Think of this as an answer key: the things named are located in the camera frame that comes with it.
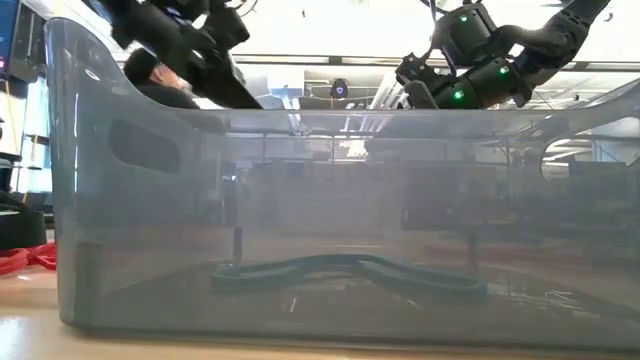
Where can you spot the red rubber band tangle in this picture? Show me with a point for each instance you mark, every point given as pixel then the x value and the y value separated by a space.
pixel 15 260

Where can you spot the person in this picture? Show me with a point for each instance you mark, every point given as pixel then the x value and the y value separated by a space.
pixel 150 75

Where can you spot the smoky grey plastic basket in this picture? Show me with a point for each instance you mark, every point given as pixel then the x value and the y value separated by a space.
pixel 150 225

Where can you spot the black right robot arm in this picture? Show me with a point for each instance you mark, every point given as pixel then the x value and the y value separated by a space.
pixel 550 35

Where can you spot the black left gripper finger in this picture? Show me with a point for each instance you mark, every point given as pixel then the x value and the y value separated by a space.
pixel 225 90

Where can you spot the computer monitor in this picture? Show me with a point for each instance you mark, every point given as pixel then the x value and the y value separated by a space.
pixel 7 30

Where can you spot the black round camera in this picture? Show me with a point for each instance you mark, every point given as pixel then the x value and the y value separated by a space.
pixel 339 90

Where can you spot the blue rubber band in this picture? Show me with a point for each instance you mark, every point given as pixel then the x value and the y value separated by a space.
pixel 240 280

